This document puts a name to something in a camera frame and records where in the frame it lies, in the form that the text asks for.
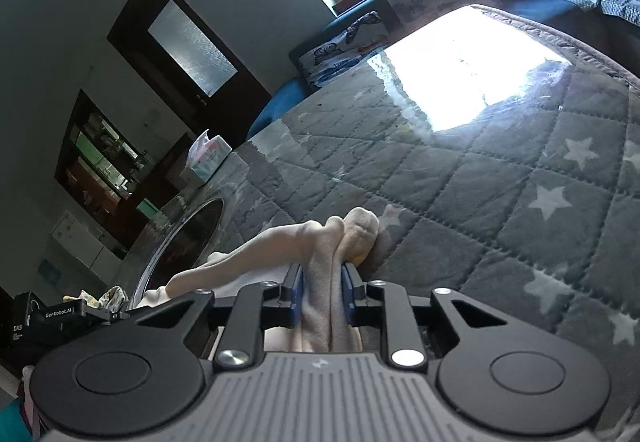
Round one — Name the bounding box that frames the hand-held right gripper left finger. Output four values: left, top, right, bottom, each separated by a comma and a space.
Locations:
125, 264, 304, 370

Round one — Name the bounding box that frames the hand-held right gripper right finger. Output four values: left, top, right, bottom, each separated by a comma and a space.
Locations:
341, 262, 521, 368

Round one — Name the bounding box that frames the cream cloth garment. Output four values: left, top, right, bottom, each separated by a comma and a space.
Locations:
132, 207, 381, 354

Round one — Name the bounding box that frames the patterned crumpled cloth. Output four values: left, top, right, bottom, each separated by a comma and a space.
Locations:
62, 286, 126, 310

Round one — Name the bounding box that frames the white low cabinet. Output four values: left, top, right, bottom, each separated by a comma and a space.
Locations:
45, 214, 123, 280

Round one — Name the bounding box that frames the round black induction cooker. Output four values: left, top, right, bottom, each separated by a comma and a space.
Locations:
127, 194, 226, 310

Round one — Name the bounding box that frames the white tissue box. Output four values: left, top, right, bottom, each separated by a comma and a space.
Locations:
179, 129, 233, 185

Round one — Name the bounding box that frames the dark display cabinet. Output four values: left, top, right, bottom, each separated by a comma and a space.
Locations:
54, 89, 151, 243

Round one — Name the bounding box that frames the dark sideboard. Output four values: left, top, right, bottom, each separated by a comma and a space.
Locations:
115, 132, 196, 248

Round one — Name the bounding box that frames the blue sofa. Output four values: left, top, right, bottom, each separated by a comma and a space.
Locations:
247, 0, 640, 140

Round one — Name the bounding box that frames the dark door with frosted glass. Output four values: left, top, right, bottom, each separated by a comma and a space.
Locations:
106, 0, 273, 143

